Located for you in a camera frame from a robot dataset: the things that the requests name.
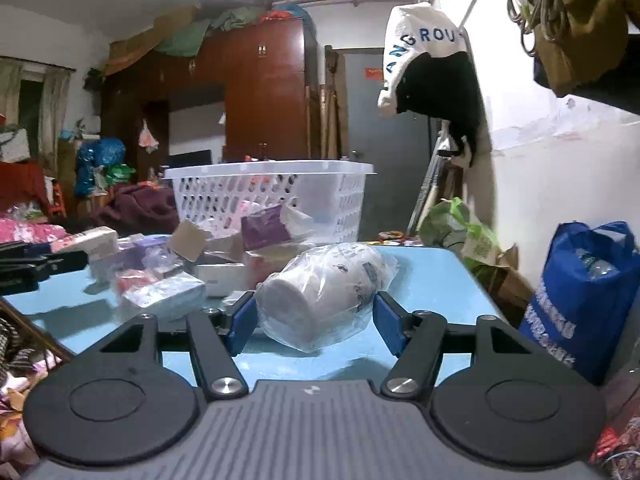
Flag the blue printed tote bag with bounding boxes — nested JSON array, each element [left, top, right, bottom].
[[517, 221, 640, 386]]

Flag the purple box with white side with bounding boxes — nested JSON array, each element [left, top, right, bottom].
[[241, 204, 315, 252]]

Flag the plaid cloth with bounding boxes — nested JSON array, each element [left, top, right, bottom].
[[0, 302, 66, 386]]

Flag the red cloth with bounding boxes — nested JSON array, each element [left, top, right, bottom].
[[0, 160, 51, 211]]

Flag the beige and white box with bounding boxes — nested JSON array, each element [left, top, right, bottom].
[[202, 232, 246, 264]]

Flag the maroon cloth pile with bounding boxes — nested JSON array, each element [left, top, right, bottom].
[[92, 182, 181, 236]]

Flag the olive hanging bag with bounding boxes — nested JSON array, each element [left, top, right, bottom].
[[507, 0, 631, 96]]

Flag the small brown cardboard box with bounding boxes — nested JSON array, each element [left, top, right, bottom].
[[166, 219, 212, 262]]

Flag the light blue packet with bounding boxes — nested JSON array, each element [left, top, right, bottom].
[[120, 275, 207, 322]]

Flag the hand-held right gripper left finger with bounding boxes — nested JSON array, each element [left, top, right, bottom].
[[97, 290, 258, 403]]

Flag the red packet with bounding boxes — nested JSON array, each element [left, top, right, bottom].
[[114, 267, 161, 291]]

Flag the metal crutches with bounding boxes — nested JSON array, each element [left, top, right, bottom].
[[407, 130, 453, 236]]

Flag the white plastic laundry basket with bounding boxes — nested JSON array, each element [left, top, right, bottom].
[[164, 160, 377, 247]]

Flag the pink and white box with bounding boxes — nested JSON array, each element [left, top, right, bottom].
[[50, 226, 119, 261]]

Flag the black hanging garment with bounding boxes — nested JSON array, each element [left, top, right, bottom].
[[397, 52, 488, 168]]

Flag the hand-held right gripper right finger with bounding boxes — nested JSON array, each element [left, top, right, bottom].
[[372, 291, 544, 407]]

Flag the green cloth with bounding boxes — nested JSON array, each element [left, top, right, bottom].
[[152, 5, 271, 58]]

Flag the small green plastic bag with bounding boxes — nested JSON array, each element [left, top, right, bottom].
[[102, 162, 137, 184]]

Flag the pink floral blanket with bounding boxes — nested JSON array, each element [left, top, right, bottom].
[[0, 215, 66, 248]]

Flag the blue plastic bag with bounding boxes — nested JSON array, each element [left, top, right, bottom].
[[75, 137, 127, 196]]

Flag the small pink plastic bag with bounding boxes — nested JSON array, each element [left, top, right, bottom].
[[137, 120, 160, 155]]

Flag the grey door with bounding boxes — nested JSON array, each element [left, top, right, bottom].
[[332, 47, 436, 236]]

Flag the brown wooden wardrobe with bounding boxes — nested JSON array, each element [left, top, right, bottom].
[[100, 16, 321, 171]]

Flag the coiled grey rope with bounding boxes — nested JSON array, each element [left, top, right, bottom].
[[507, 0, 601, 56]]

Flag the brown cardboard carton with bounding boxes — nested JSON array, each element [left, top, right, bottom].
[[480, 245, 536, 321]]

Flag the patterned window curtain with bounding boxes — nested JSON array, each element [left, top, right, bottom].
[[0, 57, 73, 171]]

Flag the green and white plastic bag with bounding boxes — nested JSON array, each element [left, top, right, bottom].
[[417, 197, 501, 271]]

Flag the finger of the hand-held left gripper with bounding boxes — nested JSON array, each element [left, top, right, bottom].
[[0, 276, 40, 297], [0, 242, 89, 277]]

